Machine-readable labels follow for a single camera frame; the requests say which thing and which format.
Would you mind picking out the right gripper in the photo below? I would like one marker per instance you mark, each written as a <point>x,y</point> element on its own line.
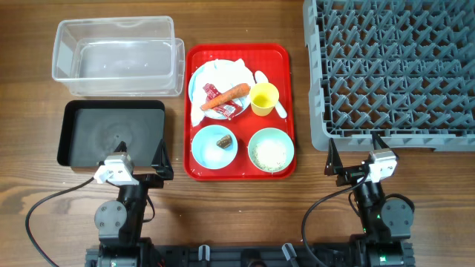
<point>333,163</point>

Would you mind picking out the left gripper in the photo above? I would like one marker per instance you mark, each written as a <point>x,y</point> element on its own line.
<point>161,166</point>

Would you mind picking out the brown food scrap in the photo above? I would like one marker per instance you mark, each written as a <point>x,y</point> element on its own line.
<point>224,142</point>

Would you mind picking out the red snack wrapper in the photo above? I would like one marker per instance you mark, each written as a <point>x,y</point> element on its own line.
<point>228,109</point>

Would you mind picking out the yellow plastic cup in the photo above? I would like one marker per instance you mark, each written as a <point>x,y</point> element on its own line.
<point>264,97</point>

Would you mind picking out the white napkin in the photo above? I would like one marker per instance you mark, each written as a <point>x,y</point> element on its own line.
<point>197,115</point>

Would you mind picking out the white plastic spoon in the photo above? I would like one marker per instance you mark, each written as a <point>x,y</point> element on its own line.
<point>260,77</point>

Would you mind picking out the orange carrot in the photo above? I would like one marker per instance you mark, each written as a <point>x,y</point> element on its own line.
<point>237,91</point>

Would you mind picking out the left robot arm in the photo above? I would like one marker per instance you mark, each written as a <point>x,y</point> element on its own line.
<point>120,221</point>

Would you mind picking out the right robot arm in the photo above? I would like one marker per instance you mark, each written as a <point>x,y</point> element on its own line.
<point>386,219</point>

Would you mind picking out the grey dishwasher rack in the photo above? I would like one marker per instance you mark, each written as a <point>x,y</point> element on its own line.
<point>403,70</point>

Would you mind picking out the black plastic tray bin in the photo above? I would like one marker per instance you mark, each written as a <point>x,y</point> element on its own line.
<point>92,129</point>

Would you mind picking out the light blue bowl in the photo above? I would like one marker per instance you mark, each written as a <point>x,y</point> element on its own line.
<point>207,153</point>

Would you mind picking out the green bowl with rice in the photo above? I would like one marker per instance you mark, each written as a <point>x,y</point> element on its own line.
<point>271,150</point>

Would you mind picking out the clear plastic bin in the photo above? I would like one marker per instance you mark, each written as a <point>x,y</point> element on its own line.
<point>122,56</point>

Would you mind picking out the light blue plate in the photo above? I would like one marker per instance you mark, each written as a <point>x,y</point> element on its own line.
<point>222,73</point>

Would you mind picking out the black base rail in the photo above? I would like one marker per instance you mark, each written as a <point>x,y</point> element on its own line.
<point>252,256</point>

